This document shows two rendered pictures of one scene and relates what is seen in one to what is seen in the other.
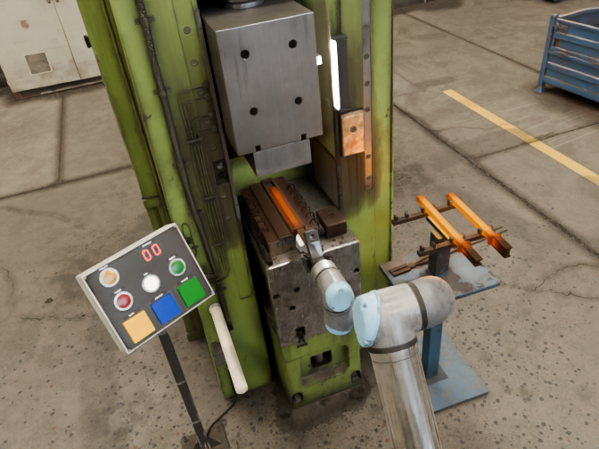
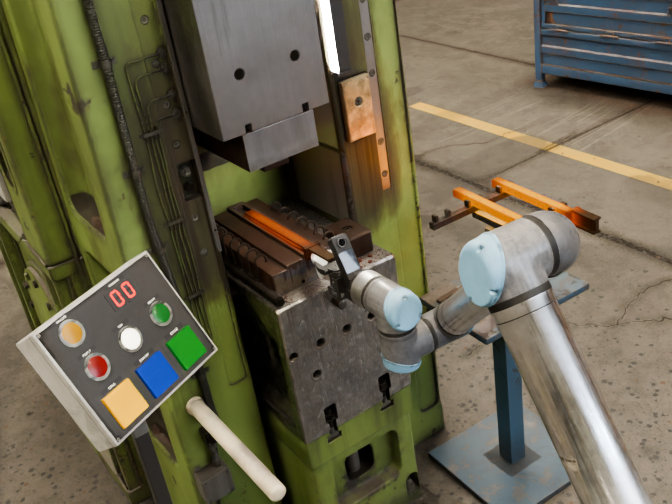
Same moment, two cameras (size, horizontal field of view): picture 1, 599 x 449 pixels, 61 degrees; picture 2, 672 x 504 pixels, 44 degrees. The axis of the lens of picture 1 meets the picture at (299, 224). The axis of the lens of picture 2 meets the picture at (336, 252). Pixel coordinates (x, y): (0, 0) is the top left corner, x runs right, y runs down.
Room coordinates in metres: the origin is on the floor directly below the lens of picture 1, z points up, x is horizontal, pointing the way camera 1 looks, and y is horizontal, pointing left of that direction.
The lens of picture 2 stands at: (-0.32, 0.41, 2.04)
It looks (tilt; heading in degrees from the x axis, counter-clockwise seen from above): 29 degrees down; 346
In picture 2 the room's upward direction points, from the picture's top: 9 degrees counter-clockwise
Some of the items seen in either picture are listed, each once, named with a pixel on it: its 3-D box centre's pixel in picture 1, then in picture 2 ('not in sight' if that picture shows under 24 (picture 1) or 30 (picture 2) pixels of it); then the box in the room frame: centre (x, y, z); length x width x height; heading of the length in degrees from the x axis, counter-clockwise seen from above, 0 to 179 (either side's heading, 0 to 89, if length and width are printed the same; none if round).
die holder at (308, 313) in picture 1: (295, 257); (296, 311); (1.76, 0.04, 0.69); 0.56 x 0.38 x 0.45; 16
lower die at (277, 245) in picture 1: (276, 212); (265, 242); (1.74, 0.09, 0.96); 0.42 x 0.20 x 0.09; 16
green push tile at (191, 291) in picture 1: (191, 291); (185, 347); (1.27, 0.38, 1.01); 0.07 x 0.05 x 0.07; 131
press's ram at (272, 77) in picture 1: (266, 65); (234, 22); (1.75, 0.05, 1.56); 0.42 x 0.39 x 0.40; 16
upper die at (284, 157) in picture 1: (265, 133); (239, 122); (1.74, 0.09, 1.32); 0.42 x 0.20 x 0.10; 16
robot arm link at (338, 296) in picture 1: (334, 289); (392, 304); (1.22, -0.09, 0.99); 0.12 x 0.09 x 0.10; 16
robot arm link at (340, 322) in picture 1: (340, 314); (403, 343); (1.21, -0.10, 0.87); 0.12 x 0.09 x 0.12; 102
